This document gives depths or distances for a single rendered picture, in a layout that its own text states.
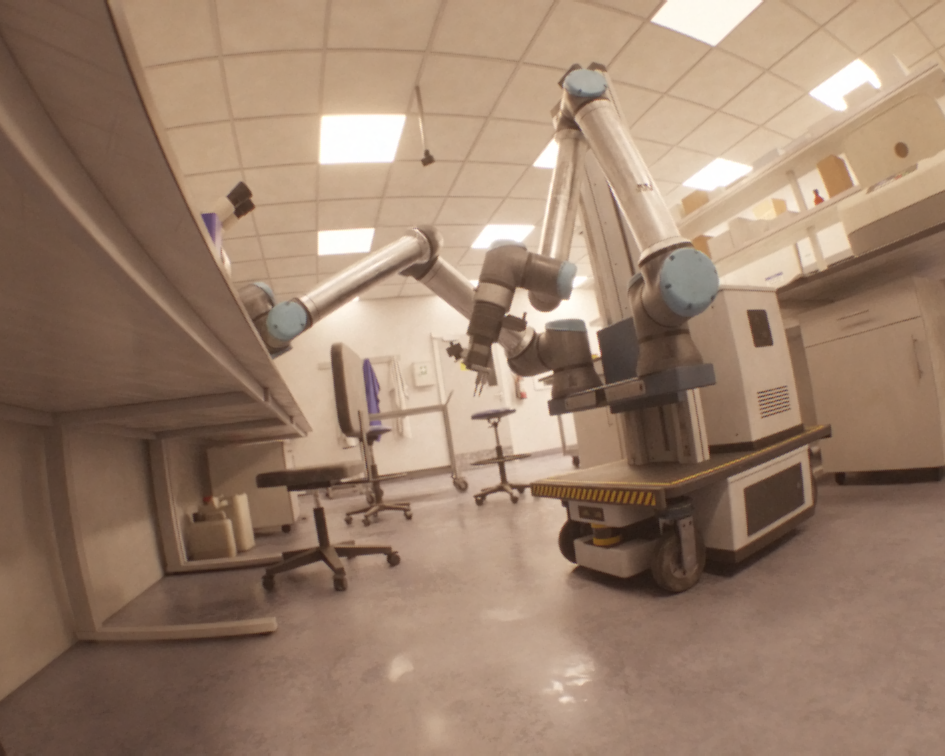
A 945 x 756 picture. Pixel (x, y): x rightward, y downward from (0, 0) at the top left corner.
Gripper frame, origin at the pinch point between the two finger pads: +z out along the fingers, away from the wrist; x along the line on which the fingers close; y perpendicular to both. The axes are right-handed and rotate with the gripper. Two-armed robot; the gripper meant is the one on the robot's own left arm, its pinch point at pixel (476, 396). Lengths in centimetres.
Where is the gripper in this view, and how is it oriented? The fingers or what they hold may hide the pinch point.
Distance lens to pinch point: 107.6
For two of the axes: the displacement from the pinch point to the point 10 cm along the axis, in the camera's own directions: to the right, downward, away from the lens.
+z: -2.7, 9.6, -0.9
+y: -9.4, -2.9, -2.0
